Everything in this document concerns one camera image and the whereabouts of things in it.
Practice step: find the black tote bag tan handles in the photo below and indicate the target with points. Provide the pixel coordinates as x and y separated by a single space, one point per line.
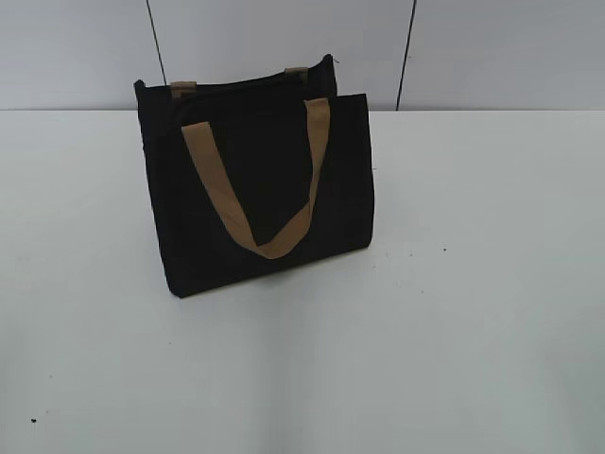
254 177

